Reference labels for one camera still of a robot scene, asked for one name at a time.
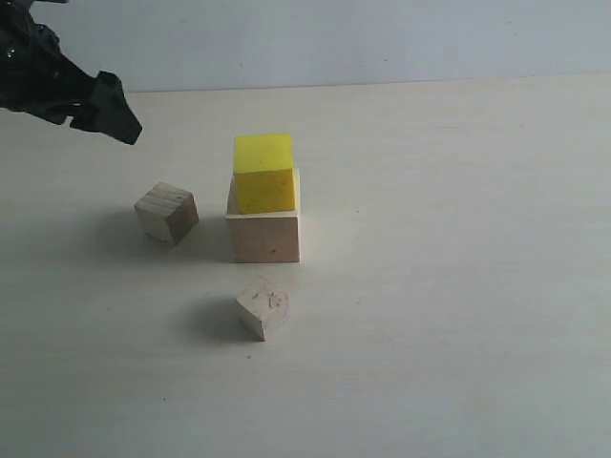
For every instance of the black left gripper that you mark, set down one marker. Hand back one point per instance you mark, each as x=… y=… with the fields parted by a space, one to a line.
x=39 y=80

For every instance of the large light wooden cube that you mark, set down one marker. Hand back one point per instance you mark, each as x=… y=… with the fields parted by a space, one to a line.
x=265 y=237

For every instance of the yellow cube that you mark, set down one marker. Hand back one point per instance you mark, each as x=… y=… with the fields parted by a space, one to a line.
x=265 y=173

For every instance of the medium grained wooden cube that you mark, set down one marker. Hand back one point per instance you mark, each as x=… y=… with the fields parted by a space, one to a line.
x=167 y=213

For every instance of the small pale wooden cube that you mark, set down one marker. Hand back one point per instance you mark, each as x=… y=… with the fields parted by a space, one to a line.
x=263 y=308

